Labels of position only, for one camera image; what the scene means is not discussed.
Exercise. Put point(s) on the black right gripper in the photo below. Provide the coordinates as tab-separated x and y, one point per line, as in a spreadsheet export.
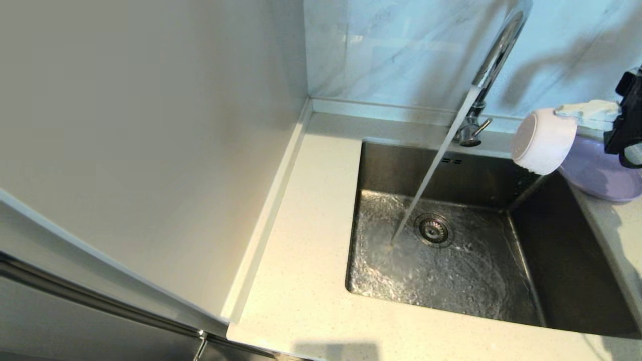
627	120

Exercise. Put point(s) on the pink plastic cup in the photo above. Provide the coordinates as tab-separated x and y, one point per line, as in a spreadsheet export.
544	143

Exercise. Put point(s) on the purple plastic plate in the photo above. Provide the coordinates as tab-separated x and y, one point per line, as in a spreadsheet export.
602	175

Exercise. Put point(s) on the chrome gooseneck kitchen faucet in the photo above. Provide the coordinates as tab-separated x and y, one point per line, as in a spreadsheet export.
499	50

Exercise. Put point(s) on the stainless steel sink basin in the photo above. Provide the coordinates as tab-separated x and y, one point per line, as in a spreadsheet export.
476	281

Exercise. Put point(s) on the running water stream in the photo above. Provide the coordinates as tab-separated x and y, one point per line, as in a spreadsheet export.
431	170

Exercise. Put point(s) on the round metal drain strainer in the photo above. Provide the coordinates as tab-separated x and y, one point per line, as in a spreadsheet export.
434	230

